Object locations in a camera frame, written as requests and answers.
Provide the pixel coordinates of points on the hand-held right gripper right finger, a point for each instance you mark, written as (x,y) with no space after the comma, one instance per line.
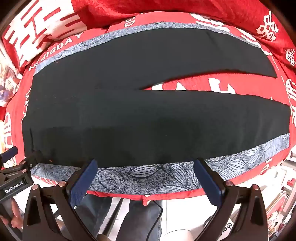
(206,184)

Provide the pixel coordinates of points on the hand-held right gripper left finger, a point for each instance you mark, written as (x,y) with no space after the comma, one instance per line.
(82,184)

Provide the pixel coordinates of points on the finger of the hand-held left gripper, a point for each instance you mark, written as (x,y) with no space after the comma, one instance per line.
(30,162)

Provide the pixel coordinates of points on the black pants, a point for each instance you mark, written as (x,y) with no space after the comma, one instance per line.
(115,115)

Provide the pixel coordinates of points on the person's left hand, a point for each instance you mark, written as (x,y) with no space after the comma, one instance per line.
(16,209)

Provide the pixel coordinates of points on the person's left leg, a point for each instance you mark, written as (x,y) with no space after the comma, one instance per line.
(94,208)

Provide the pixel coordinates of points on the person's leg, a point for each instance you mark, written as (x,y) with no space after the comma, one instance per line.
(94,208)
(136,220)

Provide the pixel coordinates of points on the grey floral cloth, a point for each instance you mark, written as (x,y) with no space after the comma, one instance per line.
(150,178)

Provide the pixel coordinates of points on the person's right leg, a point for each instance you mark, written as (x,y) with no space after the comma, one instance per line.
(136,220)

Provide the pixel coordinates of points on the printed cushion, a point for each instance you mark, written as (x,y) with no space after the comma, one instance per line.
(8,76)

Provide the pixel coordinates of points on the red printed bedsheet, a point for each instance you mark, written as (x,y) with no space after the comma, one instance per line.
(196,83)

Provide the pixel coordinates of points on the red and white pillow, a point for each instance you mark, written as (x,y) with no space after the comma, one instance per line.
(34,27)

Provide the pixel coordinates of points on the red quilt with white characters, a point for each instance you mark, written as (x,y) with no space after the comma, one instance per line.
(231,14)

